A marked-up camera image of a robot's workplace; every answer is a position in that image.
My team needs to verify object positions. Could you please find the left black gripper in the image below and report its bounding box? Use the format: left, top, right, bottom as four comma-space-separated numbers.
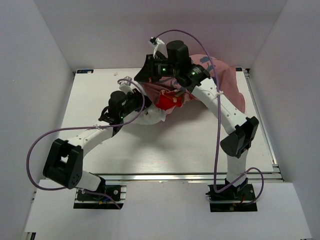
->
119, 88, 155, 119

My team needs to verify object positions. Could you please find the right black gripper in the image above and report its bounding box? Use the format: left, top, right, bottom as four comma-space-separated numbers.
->
133, 55, 179, 85

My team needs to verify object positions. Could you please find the red cartoon print pillowcase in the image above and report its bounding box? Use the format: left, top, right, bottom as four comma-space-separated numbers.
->
140, 54, 246, 115

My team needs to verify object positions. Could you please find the white pillow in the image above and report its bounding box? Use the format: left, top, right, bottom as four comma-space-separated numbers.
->
132, 104, 166, 125

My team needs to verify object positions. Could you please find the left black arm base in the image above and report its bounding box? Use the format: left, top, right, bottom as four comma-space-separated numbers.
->
73, 182, 127, 210

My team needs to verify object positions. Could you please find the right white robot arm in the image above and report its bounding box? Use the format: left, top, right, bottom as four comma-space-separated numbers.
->
134, 37, 259, 200

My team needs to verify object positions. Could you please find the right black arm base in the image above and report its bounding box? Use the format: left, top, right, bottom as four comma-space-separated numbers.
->
205, 184, 258, 213

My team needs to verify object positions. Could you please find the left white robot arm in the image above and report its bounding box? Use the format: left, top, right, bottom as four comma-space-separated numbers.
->
43, 89, 152, 200

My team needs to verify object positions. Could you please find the blue label sticker left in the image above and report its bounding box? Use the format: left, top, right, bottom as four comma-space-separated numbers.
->
76, 69, 94, 74

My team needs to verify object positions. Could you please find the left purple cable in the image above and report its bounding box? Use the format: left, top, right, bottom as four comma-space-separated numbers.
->
26, 76, 146, 210

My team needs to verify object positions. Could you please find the purple cable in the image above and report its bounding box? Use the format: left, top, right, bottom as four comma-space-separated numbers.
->
26, 76, 146, 210
149, 29, 265, 206

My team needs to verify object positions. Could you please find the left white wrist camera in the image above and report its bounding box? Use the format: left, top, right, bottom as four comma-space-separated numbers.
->
117, 76, 134, 94

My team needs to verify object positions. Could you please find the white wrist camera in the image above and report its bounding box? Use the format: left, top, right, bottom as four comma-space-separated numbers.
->
117, 76, 134, 94
149, 37, 166, 58

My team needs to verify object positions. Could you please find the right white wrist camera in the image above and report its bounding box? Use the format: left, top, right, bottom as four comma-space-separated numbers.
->
149, 37, 166, 58

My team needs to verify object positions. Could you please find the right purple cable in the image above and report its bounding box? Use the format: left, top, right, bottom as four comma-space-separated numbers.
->
149, 29, 265, 206

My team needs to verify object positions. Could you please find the aluminium table frame rail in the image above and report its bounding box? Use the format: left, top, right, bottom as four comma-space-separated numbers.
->
101, 171, 283, 181

